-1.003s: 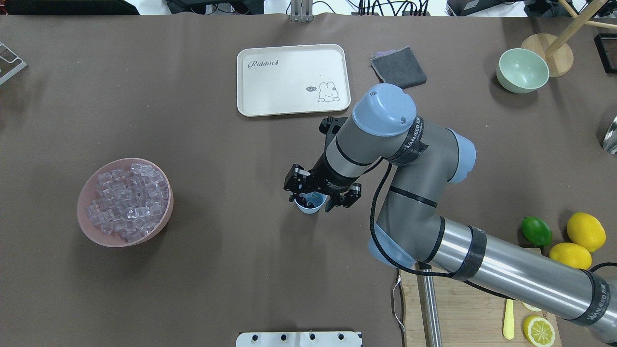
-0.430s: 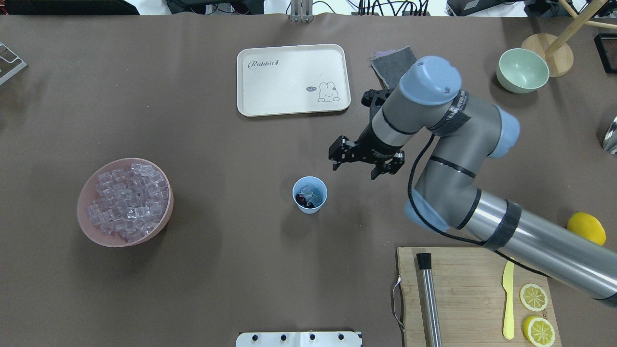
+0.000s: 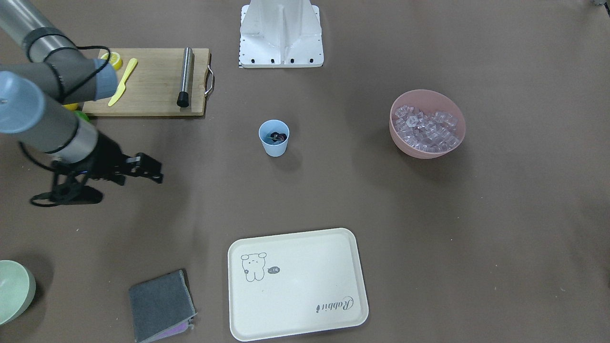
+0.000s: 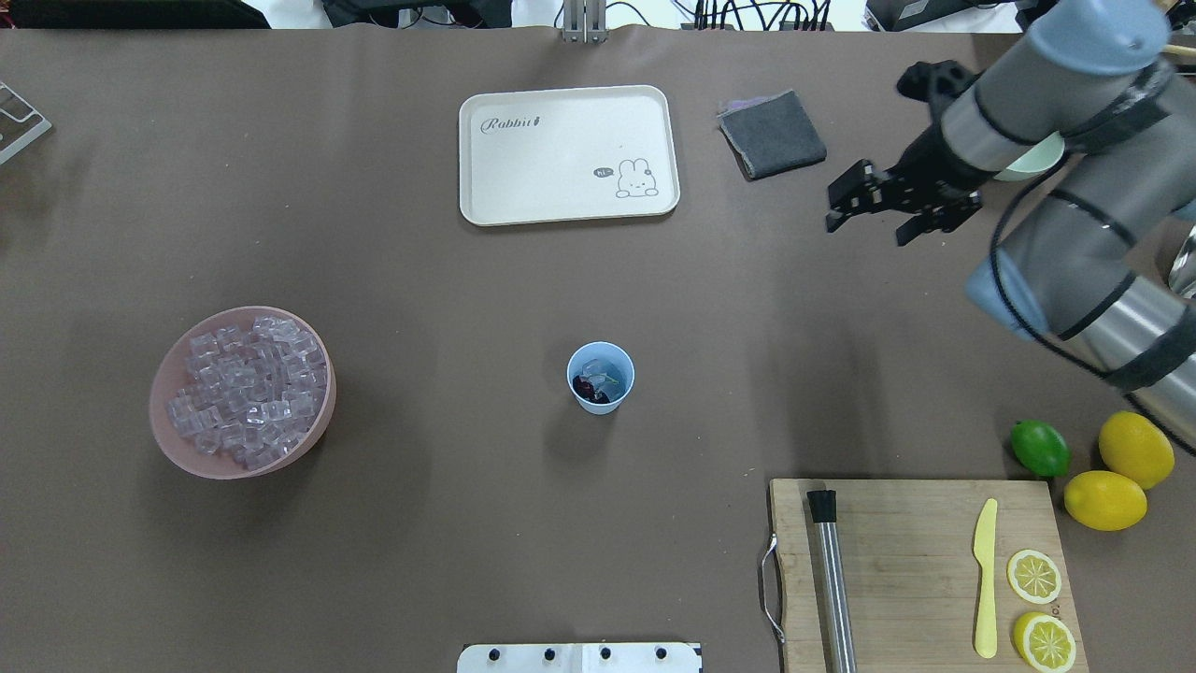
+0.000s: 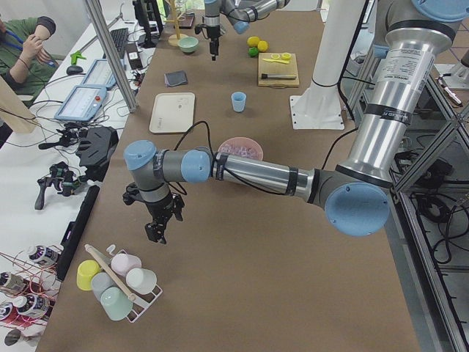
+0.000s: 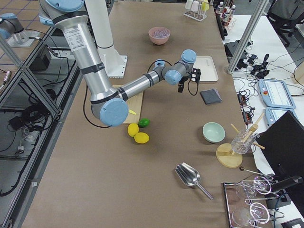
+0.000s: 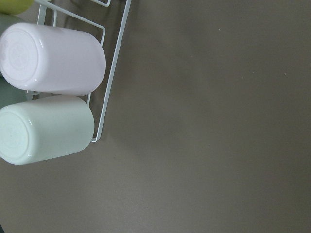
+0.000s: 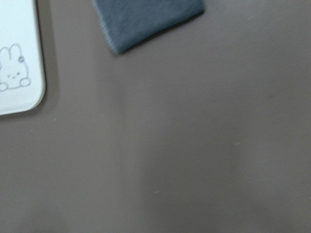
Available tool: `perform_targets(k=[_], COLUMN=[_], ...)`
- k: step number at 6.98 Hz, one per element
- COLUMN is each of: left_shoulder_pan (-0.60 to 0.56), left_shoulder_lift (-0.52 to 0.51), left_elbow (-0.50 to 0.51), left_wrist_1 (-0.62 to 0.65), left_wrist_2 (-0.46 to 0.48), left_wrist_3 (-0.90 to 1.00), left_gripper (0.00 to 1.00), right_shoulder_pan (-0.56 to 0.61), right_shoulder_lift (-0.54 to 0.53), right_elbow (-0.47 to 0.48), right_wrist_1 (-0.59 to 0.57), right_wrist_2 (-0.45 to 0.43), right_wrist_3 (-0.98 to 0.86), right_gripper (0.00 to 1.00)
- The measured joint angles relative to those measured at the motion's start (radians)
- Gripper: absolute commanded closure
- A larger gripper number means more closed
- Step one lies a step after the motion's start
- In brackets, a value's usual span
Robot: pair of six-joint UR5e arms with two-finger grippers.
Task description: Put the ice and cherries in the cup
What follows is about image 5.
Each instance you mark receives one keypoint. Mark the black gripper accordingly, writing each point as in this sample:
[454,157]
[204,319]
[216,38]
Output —
[212,34]
[160,210]

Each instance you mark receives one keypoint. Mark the clear ice cubes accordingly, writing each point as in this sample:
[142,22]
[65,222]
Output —
[239,150]

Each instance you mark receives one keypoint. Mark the pink cup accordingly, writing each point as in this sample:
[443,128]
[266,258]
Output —
[122,263]

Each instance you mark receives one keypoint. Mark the white cup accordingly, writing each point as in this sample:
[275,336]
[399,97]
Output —
[141,280]

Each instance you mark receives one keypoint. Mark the light blue cup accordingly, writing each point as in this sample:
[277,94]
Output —
[238,101]

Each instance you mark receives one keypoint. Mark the grey cup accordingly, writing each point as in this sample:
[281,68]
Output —
[100,283]

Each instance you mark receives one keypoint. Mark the white cup rack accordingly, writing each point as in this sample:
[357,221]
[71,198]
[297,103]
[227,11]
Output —
[141,303]

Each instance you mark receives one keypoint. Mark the yellow cup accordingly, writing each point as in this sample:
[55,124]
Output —
[85,273]

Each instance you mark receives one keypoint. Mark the mint cup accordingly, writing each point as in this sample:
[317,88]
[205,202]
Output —
[115,303]

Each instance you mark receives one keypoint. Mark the mint green bowl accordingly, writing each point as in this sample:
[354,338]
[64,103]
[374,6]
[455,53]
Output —
[188,45]

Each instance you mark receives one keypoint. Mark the whole yellow lemon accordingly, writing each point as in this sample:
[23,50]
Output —
[262,46]
[253,41]

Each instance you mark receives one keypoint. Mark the green lime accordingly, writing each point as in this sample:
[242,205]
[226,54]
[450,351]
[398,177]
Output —
[253,52]

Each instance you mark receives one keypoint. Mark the wooden glass stand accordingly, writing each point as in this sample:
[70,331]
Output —
[175,38]

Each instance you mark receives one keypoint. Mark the grey folded cloth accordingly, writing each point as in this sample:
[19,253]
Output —
[176,78]

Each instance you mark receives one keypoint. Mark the wooden cutting board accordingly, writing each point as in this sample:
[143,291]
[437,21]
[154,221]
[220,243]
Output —
[276,68]

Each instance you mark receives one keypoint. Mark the yellow plastic knife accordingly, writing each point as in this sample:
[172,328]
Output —
[280,61]

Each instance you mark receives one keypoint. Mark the steel muddler black tip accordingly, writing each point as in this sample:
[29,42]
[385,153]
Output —
[272,76]

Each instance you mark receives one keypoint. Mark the cream rabbit tray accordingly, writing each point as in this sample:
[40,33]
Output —
[172,112]

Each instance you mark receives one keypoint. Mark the black keyboard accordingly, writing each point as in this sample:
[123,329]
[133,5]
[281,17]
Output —
[120,39]

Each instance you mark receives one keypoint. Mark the pink bowl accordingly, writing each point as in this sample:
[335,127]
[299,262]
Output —
[246,142]

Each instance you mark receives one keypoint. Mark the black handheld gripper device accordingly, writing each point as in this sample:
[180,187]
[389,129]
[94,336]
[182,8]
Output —
[62,179]

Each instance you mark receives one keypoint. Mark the teach pendant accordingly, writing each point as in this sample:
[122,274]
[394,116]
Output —
[82,104]
[101,74]

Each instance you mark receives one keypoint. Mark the seated person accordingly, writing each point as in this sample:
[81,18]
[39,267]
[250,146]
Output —
[25,64]

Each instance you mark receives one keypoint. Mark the aluminium frame post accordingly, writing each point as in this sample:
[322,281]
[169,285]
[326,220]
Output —
[98,21]

